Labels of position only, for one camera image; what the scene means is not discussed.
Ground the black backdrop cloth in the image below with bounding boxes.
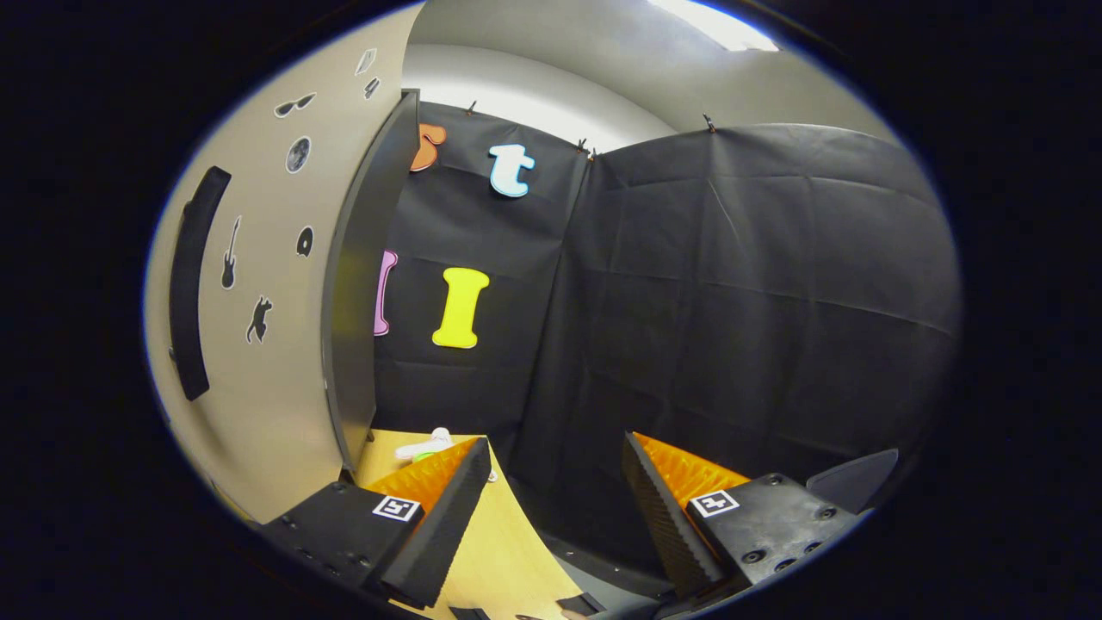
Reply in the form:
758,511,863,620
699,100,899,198
370,99,965,552

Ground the long ceiling light panel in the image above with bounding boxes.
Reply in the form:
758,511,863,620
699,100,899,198
646,0,780,53

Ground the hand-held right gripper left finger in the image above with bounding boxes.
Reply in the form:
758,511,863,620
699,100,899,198
258,436,493,611

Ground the black cabinet door handle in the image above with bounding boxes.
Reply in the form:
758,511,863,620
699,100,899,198
168,165,233,402

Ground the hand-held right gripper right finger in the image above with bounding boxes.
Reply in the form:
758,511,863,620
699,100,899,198
622,431,870,604

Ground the small white green object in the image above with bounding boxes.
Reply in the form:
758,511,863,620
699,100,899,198
394,427,455,462

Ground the beige cabinet door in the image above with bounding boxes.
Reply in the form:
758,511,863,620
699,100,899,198
142,4,427,526

